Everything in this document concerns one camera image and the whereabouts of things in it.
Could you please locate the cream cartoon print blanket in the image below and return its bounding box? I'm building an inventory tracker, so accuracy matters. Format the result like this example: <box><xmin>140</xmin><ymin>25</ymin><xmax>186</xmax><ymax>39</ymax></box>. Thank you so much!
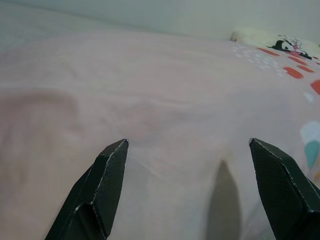
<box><xmin>229</xmin><ymin>23</ymin><xmax>320</xmax><ymax>61</ymax></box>

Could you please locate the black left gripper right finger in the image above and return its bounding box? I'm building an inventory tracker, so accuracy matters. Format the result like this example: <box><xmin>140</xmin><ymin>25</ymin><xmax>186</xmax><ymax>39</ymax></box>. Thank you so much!
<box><xmin>248</xmin><ymin>137</ymin><xmax>320</xmax><ymax>240</ymax></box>

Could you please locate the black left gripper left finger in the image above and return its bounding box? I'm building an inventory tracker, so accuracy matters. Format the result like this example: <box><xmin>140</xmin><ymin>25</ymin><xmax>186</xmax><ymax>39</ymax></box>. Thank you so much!
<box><xmin>44</xmin><ymin>138</ymin><xmax>130</xmax><ymax>240</ymax></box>

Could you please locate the pink patterned pillow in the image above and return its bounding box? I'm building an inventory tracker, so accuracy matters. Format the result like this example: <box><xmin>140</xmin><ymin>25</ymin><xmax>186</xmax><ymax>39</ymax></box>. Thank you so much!
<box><xmin>0</xmin><ymin>29</ymin><xmax>320</xmax><ymax>240</ymax></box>

